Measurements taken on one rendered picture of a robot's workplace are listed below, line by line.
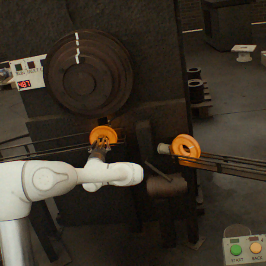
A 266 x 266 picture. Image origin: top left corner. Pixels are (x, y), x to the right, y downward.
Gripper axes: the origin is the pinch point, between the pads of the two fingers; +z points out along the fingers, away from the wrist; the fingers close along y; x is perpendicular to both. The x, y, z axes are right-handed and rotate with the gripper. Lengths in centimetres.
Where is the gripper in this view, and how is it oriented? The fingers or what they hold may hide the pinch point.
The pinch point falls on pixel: (102, 136)
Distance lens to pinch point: 180.9
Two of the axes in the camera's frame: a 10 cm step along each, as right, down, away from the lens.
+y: 9.8, -1.1, -1.6
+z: 0.7, -5.6, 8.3
